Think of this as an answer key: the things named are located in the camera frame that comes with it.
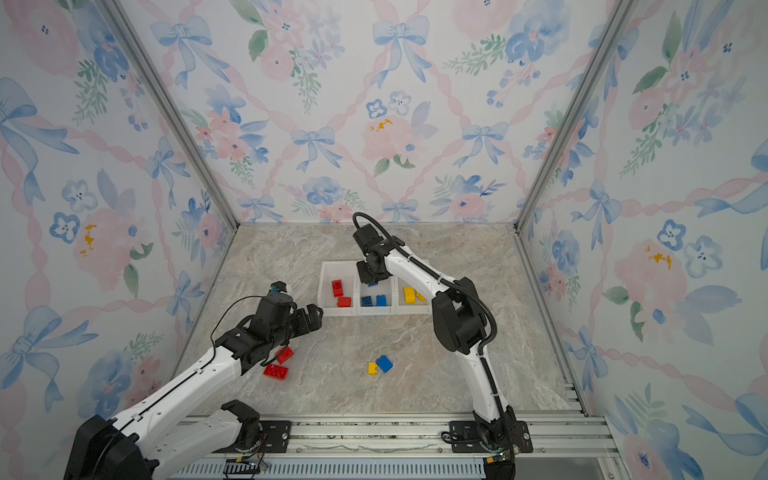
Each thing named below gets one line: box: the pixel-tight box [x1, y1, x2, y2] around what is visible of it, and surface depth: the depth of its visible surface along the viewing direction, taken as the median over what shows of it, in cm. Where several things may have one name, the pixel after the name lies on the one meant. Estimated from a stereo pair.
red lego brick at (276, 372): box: [264, 364, 289, 380], surface depth 85 cm
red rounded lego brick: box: [332, 279, 344, 298], surface depth 102 cm
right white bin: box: [390, 276, 433, 315], surface depth 95 cm
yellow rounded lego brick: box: [403, 286, 416, 304], surface depth 100 cm
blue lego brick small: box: [376, 355, 393, 373], surface depth 87 cm
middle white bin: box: [355, 261, 397, 316], surface depth 96 cm
